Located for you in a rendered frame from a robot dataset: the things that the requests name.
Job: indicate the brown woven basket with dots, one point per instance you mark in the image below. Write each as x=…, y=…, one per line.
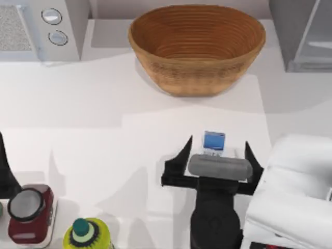
x=197, y=64

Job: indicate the large round microwave knob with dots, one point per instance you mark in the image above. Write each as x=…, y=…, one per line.
x=52, y=16

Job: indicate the pale microwave oven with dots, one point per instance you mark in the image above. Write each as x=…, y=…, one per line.
x=75, y=31

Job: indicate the pale grey rounded box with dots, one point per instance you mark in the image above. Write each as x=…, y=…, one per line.
x=220, y=167

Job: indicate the small round microwave knob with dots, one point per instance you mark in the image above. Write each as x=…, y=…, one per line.
x=58, y=38

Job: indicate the blue and white box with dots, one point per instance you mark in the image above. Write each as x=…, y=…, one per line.
x=213, y=142

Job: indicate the green bottle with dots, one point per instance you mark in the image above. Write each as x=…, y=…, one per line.
x=101, y=233

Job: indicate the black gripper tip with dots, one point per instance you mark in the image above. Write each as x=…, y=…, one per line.
x=5, y=166

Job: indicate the dark red can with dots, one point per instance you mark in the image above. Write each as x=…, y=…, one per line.
x=39, y=207

